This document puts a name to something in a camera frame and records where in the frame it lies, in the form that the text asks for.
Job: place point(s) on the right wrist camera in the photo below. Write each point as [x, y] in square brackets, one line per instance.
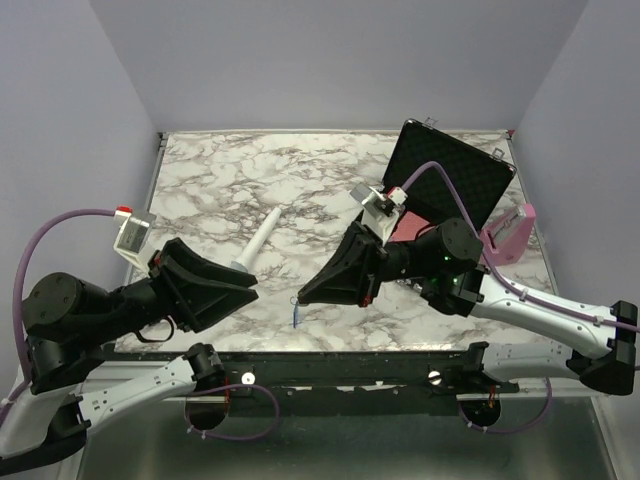
[381, 212]

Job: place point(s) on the black poker chip case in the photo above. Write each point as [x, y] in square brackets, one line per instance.
[479, 179]

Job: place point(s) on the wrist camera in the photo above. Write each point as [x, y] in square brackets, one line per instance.
[381, 212]
[131, 240]

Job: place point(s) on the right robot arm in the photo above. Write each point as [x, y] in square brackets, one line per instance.
[595, 345]

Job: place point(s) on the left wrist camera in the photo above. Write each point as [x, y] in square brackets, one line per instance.
[131, 240]

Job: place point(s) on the white cylindrical tube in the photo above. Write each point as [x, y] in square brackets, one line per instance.
[246, 259]

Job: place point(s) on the pink card holder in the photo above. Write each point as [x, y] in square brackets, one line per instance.
[506, 238]

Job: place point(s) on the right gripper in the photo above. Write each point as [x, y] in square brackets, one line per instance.
[339, 279]

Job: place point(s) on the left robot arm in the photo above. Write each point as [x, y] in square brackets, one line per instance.
[68, 323]

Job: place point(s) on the aluminium frame rail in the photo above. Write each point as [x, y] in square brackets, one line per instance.
[561, 388]

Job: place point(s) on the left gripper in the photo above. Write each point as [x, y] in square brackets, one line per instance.
[223, 290]

